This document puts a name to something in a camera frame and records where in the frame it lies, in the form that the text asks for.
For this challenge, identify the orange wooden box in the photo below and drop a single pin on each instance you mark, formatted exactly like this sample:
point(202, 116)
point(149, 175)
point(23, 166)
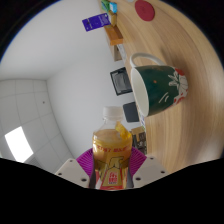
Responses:
point(114, 35)

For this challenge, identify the printed leaflet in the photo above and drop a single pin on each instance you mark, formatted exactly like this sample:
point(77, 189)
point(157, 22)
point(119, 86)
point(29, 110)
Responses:
point(142, 121)

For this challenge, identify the green and white printed mug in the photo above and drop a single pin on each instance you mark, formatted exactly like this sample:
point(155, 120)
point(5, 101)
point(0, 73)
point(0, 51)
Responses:
point(160, 88)

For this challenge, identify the white paper sheet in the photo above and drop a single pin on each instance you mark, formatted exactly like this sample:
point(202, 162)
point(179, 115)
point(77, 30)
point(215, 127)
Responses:
point(122, 53)

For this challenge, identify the upright purple box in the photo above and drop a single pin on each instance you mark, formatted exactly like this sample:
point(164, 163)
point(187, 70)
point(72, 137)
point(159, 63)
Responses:
point(96, 22)

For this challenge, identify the small dark printed box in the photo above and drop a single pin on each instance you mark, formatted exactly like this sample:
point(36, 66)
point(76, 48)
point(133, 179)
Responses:
point(142, 150)

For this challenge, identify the large dark printed box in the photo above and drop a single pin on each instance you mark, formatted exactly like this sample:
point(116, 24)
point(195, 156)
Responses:
point(138, 136)

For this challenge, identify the low wooden side cabinet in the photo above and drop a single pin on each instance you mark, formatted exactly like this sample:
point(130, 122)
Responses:
point(116, 54)

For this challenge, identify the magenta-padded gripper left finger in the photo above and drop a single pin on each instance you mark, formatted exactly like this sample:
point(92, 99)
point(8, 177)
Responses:
point(71, 171)

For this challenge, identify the black mesh office chair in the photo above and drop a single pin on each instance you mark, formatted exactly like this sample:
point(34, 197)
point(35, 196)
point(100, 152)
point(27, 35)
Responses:
point(120, 81)

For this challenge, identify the small yellow box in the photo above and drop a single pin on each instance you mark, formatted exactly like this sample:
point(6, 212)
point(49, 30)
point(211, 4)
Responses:
point(113, 18)

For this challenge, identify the yellow-labelled tea drink bottle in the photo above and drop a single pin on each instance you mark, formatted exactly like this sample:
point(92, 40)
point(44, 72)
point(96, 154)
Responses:
point(112, 156)

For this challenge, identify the flat round red coaster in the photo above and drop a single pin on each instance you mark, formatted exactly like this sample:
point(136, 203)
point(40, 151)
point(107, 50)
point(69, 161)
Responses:
point(145, 10)

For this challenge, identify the rectangular ceiling light panel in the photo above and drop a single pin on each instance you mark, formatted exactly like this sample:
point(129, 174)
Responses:
point(18, 144)

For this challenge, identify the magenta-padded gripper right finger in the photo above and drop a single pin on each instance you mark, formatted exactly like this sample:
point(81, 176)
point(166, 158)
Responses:
point(150, 170)

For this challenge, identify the dark padded office chair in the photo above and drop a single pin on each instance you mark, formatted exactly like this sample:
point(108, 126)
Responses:
point(131, 112)

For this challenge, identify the small light blue box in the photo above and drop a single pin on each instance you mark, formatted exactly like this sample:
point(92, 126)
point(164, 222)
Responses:
point(113, 7)

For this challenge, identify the green flat package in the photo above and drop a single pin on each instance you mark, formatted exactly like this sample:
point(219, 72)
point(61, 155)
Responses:
point(105, 5)

